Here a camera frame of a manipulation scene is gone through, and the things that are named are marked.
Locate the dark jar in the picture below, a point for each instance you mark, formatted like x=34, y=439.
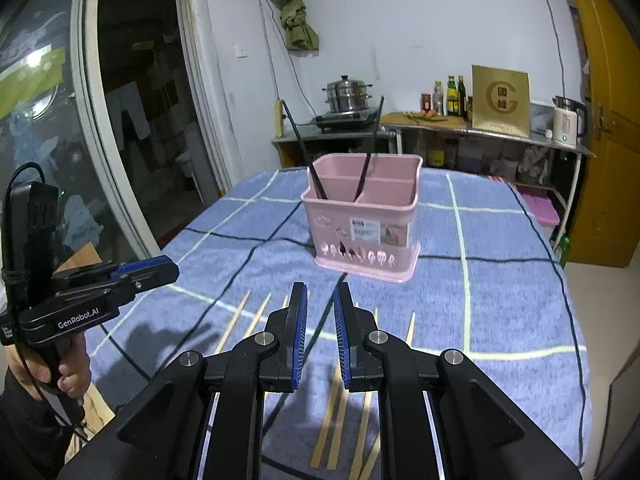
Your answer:
x=452, y=152

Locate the black chopstick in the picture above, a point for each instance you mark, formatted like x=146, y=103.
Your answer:
x=300, y=140
x=371, y=145

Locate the white wall switch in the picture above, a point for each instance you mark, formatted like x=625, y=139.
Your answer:
x=241, y=49

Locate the person's left hand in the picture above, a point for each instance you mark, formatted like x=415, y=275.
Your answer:
x=72, y=382

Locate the long steel table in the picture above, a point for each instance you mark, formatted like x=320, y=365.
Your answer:
x=500, y=136

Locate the dark glass bottle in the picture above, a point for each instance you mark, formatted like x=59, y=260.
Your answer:
x=461, y=97

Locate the blue plaid blanket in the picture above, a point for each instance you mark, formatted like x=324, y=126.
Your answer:
x=500, y=285

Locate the person's left forearm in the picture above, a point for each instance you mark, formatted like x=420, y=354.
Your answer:
x=25, y=435

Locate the stainless steel steamer pot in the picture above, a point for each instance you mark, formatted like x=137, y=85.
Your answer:
x=347, y=95

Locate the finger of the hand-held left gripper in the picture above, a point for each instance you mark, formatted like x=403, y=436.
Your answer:
x=140, y=266
x=160, y=277

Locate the green bottle with yellow label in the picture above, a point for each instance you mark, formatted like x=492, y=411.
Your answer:
x=451, y=97

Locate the gold gift box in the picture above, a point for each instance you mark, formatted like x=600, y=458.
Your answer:
x=500, y=100

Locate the jar with yellow label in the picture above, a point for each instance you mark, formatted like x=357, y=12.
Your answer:
x=436, y=154

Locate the pink plastic utensil holder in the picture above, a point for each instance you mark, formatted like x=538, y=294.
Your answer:
x=360, y=230

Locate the white electric kettle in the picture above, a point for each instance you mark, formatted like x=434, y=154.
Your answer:
x=567, y=122

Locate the green plastic bottle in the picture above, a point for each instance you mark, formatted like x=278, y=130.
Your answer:
x=565, y=252

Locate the wooden cutting board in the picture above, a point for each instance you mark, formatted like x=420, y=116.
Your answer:
x=395, y=119

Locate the green hanging cloth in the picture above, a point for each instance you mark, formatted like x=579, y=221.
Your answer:
x=295, y=20

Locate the red sauce jar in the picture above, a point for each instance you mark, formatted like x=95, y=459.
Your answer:
x=426, y=102

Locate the set of wooden chopsticks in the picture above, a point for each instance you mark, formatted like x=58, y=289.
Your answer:
x=233, y=324

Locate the pink storage box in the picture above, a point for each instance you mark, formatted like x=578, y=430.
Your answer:
x=542, y=205

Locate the white sliding door frame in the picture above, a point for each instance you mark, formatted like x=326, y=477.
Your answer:
x=200, y=85

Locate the black induction cooker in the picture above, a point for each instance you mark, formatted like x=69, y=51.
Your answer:
x=345, y=120

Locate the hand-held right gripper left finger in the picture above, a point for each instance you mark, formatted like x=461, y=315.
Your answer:
x=300, y=335

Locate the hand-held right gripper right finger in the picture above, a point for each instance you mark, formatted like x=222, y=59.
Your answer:
x=341, y=335

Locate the small seasoning jar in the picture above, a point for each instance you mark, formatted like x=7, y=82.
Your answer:
x=469, y=109

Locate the yellow wooden door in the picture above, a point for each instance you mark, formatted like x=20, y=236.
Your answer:
x=610, y=160

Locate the small steel table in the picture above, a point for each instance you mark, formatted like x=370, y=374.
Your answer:
x=300, y=135

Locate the pale yellow rolling pin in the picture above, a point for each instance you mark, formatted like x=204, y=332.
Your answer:
x=277, y=117

